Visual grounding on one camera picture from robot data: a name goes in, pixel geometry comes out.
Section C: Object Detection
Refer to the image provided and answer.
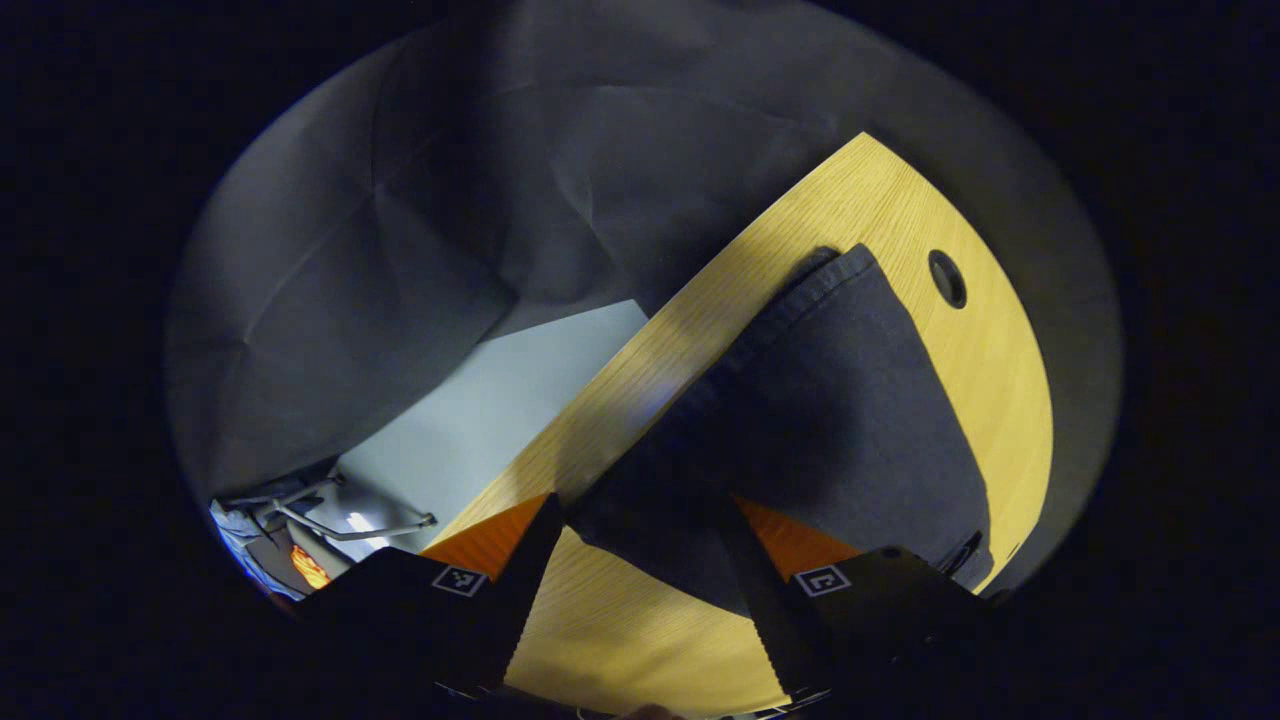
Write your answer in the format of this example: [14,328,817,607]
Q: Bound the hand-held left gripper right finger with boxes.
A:
[720,495,1001,701]

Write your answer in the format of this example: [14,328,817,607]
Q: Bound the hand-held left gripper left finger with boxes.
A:
[295,492,566,696]

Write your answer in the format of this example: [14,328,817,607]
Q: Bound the dark grey jeans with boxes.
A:
[565,245,993,616]

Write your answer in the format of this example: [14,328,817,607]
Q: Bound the grey metal stand legs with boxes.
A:
[215,475,439,549]

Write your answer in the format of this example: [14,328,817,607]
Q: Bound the small orange object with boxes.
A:
[290,545,333,591]

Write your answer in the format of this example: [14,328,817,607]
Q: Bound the black backdrop cloth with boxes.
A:
[165,0,1126,601]

